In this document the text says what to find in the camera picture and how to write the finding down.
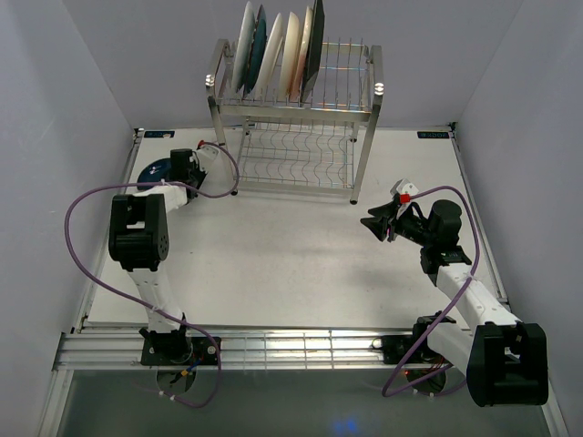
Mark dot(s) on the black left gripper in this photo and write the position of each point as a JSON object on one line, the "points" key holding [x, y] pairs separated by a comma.
{"points": [[202, 175]]}

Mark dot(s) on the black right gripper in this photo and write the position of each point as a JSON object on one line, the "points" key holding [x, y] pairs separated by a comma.
{"points": [[377, 224]]}

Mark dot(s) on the dark blue irregular dish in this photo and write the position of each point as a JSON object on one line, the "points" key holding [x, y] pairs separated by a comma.
{"points": [[155, 171]]}

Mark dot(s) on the red and teal plate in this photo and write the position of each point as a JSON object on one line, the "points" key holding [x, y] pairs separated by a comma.
{"points": [[243, 48]]}

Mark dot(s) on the white green red rimmed plate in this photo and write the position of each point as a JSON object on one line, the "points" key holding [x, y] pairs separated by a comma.
{"points": [[270, 56]]}

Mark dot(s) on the cream bear plate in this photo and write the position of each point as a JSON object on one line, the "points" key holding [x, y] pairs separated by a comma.
{"points": [[290, 54]]}

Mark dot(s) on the dark teal blossom plate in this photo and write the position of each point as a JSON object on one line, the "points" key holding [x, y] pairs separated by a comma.
{"points": [[257, 51]]}

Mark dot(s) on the cream and pink branch plate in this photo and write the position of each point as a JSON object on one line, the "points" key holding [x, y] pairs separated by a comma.
{"points": [[303, 50]]}

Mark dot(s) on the square black teal plate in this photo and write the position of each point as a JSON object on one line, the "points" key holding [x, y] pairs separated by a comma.
{"points": [[314, 53]]}

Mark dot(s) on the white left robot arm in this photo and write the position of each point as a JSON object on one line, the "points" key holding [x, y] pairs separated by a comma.
{"points": [[139, 242]]}

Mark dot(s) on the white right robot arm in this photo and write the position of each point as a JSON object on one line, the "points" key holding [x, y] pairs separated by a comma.
{"points": [[504, 359]]}

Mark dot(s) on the stainless steel dish rack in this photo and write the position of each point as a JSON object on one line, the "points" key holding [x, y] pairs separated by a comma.
{"points": [[320, 146]]}

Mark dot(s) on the left blue table label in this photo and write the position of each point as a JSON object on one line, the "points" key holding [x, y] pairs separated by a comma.
{"points": [[159, 134]]}

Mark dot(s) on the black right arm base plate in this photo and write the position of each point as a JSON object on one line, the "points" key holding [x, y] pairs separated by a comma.
{"points": [[393, 348]]}

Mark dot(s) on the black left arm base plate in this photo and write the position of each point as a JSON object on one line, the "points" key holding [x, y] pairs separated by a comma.
{"points": [[182, 351]]}

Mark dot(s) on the aluminium front rail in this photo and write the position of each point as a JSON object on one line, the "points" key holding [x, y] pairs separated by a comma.
{"points": [[239, 350]]}

